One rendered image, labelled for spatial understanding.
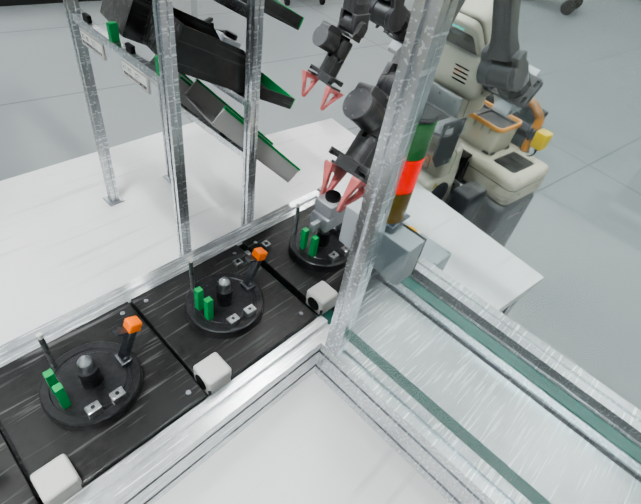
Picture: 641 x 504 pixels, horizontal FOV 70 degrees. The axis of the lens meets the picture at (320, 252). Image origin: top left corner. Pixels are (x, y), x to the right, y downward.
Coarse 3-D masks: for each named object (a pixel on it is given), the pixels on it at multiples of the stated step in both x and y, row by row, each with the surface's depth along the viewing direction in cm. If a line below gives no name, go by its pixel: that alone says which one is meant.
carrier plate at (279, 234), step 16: (288, 224) 103; (256, 240) 98; (272, 240) 98; (288, 240) 99; (272, 256) 95; (288, 256) 96; (272, 272) 94; (288, 272) 92; (304, 272) 93; (320, 272) 94; (336, 272) 94; (288, 288) 92; (304, 288) 90; (336, 288) 91
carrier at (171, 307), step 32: (224, 256) 93; (160, 288) 85; (192, 288) 82; (224, 288) 79; (256, 288) 86; (160, 320) 80; (192, 320) 79; (224, 320) 79; (256, 320) 81; (288, 320) 84; (192, 352) 76; (224, 352) 77; (256, 352) 78; (224, 384) 74
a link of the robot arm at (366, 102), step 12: (360, 84) 79; (348, 96) 80; (360, 96) 79; (372, 96) 78; (384, 96) 81; (348, 108) 80; (360, 108) 78; (372, 108) 78; (360, 120) 79; (372, 120) 80
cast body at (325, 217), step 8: (328, 192) 89; (336, 192) 89; (320, 200) 88; (328, 200) 88; (336, 200) 88; (320, 208) 89; (328, 208) 87; (336, 208) 88; (312, 216) 91; (320, 216) 89; (328, 216) 88; (336, 216) 90; (312, 224) 89; (320, 224) 90; (328, 224) 89; (336, 224) 92; (312, 232) 90
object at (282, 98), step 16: (176, 16) 83; (192, 16) 85; (144, 32) 82; (176, 32) 74; (192, 32) 74; (208, 32) 89; (176, 48) 74; (192, 48) 76; (208, 48) 77; (224, 48) 79; (192, 64) 78; (208, 64) 79; (224, 64) 81; (240, 64) 83; (208, 80) 81; (224, 80) 83; (240, 80) 85; (272, 80) 100; (272, 96) 92; (288, 96) 94
